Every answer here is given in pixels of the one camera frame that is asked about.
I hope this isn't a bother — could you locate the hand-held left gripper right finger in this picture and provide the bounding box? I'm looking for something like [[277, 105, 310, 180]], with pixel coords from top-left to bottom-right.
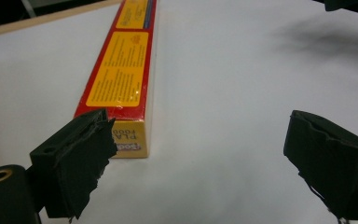
[[282, 109, 358, 221]]

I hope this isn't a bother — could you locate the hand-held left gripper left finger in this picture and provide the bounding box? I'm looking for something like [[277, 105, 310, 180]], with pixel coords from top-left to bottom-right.
[[29, 108, 118, 220]]

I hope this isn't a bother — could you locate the long red and yellow box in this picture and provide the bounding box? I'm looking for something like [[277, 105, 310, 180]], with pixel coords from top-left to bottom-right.
[[74, 0, 158, 160]]

